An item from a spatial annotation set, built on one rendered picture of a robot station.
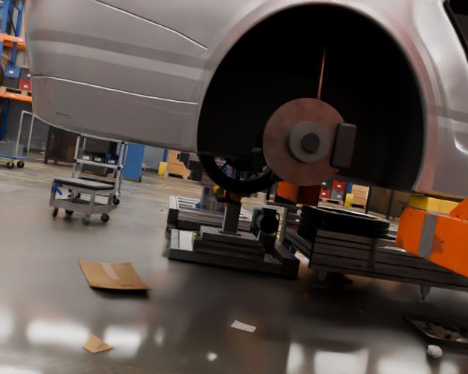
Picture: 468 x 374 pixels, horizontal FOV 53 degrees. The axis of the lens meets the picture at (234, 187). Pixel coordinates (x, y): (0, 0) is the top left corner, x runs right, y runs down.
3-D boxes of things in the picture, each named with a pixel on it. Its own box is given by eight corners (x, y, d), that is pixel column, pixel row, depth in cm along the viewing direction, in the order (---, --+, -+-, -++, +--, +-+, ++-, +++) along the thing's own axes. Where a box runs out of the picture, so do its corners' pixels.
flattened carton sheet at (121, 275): (92, 293, 224) (93, 286, 224) (79, 263, 274) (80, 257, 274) (153, 295, 237) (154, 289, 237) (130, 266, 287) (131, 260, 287)
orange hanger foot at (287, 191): (296, 203, 336) (304, 155, 334) (280, 196, 387) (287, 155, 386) (318, 207, 338) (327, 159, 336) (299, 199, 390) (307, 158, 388)
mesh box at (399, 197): (385, 220, 1103) (393, 179, 1098) (363, 213, 1229) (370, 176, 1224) (420, 225, 1115) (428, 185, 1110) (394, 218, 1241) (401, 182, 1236)
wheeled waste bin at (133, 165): (113, 178, 933) (120, 129, 928) (113, 176, 995) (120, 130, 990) (141, 182, 947) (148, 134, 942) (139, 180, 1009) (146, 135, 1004)
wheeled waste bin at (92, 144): (78, 172, 931) (85, 123, 926) (89, 172, 996) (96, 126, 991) (105, 177, 929) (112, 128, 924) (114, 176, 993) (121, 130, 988)
